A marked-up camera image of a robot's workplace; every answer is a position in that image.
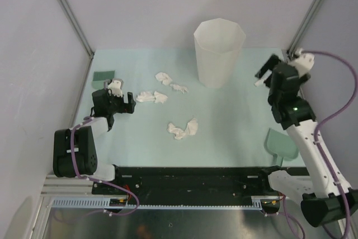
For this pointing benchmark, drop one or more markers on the green dustpan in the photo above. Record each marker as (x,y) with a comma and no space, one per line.
(280,146)

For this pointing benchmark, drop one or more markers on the aluminium frame crossbar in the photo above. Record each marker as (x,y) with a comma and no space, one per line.
(67,187)

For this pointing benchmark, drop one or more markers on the aluminium corner post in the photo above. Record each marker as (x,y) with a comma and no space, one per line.
(69,14)
(304,26)

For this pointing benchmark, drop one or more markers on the left aluminium corner post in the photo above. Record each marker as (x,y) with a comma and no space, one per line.
(69,14)

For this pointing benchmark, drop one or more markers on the crumpled white paper middle left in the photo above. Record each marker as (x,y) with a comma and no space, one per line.
(156,97)

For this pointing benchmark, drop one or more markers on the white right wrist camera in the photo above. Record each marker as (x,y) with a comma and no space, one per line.
(303,62)

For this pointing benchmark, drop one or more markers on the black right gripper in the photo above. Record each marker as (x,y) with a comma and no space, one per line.
(273,59)

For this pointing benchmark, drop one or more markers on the right aluminium side rail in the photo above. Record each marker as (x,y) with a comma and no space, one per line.
(297,108)

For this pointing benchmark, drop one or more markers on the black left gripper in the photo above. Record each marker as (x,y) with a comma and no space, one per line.
(125,108)

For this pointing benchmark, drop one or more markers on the crumpled white paper near front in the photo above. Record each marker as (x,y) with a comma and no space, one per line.
(190,130)

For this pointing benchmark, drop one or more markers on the green hand brush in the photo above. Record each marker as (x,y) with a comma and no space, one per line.
(100,77)

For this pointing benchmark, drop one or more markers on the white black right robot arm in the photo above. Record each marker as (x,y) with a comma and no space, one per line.
(328,196)

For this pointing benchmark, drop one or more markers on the right aluminium corner post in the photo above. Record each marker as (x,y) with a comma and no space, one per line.
(304,26)

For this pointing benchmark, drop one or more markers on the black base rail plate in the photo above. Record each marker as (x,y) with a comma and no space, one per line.
(191,186)

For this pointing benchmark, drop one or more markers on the white plastic waste bin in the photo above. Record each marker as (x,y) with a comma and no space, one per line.
(218,43)

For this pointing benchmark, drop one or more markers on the crumpled white paper right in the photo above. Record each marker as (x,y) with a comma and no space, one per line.
(259,83)

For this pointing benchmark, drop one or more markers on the crumpled white paper far centre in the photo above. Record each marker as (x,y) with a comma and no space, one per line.
(164,78)

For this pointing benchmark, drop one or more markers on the small crumpled white paper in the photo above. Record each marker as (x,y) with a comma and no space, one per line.
(182,89)

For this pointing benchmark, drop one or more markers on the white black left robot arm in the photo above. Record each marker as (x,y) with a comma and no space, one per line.
(75,153)

